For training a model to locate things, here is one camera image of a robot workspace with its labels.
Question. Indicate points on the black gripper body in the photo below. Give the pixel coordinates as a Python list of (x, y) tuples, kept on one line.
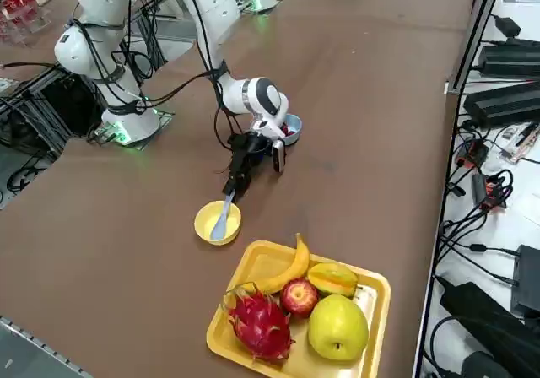
[(249, 146)]

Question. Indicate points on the light blue plastic spoon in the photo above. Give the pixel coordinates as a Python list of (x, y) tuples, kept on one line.
[(219, 228)]

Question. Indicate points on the red toy strawberry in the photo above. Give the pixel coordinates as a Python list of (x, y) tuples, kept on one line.
[(287, 130)]

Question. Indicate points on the light blue bowl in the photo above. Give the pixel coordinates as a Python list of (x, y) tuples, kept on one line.
[(295, 131)]

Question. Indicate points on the yellow bowl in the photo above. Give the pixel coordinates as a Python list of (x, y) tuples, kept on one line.
[(206, 222)]

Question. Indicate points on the yellow banana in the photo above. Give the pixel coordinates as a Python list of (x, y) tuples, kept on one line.
[(295, 268)]

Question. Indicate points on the red apple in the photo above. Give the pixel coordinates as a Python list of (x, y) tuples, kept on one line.
[(299, 297)]

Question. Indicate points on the yellow-green starfruit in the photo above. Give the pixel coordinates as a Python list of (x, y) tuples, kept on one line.
[(333, 279)]

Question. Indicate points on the red dragon fruit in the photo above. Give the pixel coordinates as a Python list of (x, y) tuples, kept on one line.
[(261, 327)]

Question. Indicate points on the yellow-green apple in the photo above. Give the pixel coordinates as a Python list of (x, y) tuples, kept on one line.
[(337, 327)]

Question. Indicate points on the yellow plastic tray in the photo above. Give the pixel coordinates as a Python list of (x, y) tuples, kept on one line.
[(379, 310)]

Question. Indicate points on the orange and black device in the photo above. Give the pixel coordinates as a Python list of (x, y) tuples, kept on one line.
[(489, 192), (474, 154)]

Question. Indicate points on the clear acrylic rack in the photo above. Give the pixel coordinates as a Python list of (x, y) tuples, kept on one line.
[(25, 23)]

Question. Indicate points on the large black power adapter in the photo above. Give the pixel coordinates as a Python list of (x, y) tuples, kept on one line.
[(510, 59), (502, 106)]

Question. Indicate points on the printed white packet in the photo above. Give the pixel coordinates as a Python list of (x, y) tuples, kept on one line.
[(521, 142)]

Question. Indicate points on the small black power adapter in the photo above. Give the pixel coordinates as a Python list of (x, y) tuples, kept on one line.
[(508, 25)]

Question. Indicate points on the black box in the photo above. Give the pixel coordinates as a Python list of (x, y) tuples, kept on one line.
[(527, 281)]

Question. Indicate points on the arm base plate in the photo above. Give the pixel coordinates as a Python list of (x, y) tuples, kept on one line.
[(162, 122), (270, 9)]

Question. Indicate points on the aluminium camera post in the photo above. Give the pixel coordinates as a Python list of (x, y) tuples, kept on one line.
[(476, 36)]

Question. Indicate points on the aluminium frame rail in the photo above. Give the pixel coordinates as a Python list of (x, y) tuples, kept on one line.
[(38, 344)]

